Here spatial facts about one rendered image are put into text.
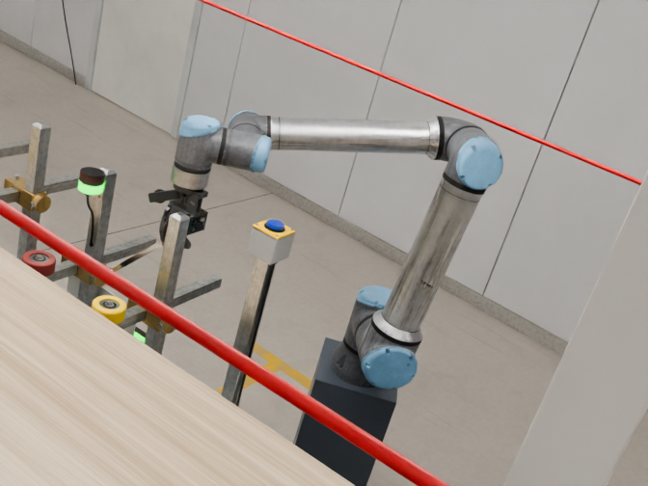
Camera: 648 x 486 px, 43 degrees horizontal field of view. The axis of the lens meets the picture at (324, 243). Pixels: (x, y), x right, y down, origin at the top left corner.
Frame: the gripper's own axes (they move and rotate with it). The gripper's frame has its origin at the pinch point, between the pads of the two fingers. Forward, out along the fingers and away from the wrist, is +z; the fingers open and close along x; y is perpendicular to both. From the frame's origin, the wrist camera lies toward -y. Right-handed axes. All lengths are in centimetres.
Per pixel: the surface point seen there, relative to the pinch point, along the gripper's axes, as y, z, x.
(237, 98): -177, 52, 262
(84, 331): 8.5, 6.9, -34.1
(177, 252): 9.6, -6.7, -8.3
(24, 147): -70, 2, 11
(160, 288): 7.8, 4.1, -9.8
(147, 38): -265, 42, 268
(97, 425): 34, 7, -53
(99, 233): -15.4, 0.2, -9.0
